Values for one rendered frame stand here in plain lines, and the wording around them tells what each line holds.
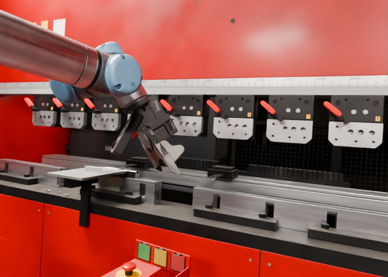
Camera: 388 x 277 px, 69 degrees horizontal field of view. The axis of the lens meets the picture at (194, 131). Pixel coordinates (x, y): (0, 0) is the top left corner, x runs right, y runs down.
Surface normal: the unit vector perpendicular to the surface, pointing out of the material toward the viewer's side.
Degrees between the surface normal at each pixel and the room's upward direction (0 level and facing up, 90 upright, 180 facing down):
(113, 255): 90
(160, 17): 90
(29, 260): 90
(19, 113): 90
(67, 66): 117
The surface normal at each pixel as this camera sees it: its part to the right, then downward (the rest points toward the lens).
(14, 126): 0.92, 0.06
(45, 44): 0.77, -0.04
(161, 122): 0.40, -0.07
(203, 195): -0.39, -0.02
